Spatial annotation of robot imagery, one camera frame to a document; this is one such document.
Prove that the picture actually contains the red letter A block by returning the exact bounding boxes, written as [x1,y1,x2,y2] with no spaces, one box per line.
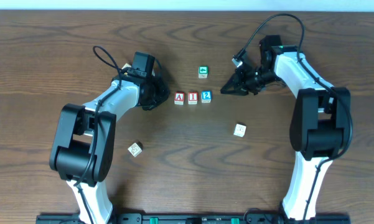
[174,92,185,105]

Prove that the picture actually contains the blue number 2 block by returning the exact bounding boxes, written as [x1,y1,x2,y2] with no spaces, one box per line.
[201,90,212,103]

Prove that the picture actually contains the red letter I block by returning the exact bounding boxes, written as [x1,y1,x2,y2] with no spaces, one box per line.
[187,92,199,105]

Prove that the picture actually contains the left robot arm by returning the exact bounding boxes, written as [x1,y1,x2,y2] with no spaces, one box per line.
[49,77,169,223]

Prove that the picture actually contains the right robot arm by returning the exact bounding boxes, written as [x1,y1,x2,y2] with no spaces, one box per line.
[220,45,353,223]

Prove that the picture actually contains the yellow W block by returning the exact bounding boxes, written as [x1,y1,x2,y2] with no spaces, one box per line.
[122,63,131,70]

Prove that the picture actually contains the green number 4 block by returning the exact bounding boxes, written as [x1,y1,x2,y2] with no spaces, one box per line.
[198,66,208,78]

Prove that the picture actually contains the plain white wooden block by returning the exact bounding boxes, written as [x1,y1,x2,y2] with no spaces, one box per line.
[233,124,246,138]

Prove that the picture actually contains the dark red sided block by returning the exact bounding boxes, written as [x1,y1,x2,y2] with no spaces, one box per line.
[128,141,143,157]

